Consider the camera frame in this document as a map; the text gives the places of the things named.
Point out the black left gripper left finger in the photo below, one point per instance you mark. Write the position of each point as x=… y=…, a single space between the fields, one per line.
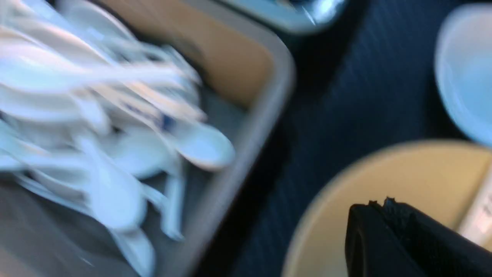
x=372 y=249

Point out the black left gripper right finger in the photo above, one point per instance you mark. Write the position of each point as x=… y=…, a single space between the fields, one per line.
x=438 y=250

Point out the yellow-green noodle bowl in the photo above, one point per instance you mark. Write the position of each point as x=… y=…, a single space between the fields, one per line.
x=439 y=177

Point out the small white sauce dish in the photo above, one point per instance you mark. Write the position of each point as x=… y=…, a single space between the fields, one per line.
x=462 y=69

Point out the black serving tray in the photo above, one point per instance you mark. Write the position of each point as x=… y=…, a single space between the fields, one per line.
x=366 y=84

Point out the grey spoon bin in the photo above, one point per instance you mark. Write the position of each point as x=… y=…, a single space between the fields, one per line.
x=246 y=75

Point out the blue chopstick bin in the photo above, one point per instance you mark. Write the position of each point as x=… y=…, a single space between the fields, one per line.
x=297 y=17

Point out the pile of white spoons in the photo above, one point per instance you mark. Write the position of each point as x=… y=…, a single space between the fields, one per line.
x=97 y=121

